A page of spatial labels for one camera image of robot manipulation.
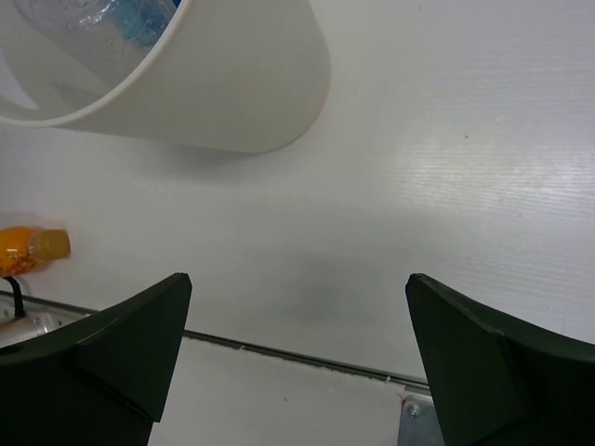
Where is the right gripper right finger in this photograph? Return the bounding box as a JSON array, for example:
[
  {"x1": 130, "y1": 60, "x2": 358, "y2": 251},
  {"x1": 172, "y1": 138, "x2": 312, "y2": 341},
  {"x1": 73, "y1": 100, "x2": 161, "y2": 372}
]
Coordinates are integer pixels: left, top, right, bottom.
[{"x1": 405, "y1": 273, "x2": 594, "y2": 445}]

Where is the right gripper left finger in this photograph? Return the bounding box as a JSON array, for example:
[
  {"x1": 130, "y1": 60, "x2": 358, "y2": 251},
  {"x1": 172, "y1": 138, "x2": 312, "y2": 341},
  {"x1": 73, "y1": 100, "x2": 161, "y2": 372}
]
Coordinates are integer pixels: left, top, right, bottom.
[{"x1": 1, "y1": 273, "x2": 192, "y2": 445}]

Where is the orange juice bottle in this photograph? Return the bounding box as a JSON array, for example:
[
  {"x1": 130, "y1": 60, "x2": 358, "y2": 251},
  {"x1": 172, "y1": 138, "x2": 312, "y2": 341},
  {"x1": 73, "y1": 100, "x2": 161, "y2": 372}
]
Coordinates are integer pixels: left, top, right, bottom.
[{"x1": 1, "y1": 227, "x2": 71, "y2": 277}]

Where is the clear bottle blue-white cap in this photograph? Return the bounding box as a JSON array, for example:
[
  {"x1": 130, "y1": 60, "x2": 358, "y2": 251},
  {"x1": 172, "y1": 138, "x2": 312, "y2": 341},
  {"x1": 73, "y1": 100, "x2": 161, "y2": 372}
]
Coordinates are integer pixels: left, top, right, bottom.
[{"x1": 13, "y1": 1, "x2": 139, "y2": 32}]

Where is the blue label plastic bottle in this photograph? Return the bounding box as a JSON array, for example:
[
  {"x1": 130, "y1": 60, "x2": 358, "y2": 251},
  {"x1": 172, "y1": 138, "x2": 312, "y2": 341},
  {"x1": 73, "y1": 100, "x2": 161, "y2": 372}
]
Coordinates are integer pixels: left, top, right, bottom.
[{"x1": 112, "y1": 0, "x2": 180, "y2": 47}]

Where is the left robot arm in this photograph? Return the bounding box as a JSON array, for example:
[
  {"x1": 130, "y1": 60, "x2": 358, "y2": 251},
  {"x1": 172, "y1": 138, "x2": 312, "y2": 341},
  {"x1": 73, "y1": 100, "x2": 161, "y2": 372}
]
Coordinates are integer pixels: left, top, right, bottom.
[{"x1": 1, "y1": 277, "x2": 90, "y2": 348}]

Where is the white round plastic bin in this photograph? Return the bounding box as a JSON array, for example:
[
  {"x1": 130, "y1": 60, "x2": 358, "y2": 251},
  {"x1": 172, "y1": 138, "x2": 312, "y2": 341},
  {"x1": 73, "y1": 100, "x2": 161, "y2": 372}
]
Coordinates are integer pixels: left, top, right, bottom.
[{"x1": 1, "y1": 1, "x2": 331, "y2": 153}]

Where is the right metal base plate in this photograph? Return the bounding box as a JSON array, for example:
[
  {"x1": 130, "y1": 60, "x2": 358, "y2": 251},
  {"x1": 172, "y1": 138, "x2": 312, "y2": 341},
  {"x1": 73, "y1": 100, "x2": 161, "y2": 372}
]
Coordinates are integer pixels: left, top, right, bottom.
[{"x1": 397, "y1": 392, "x2": 444, "y2": 446}]

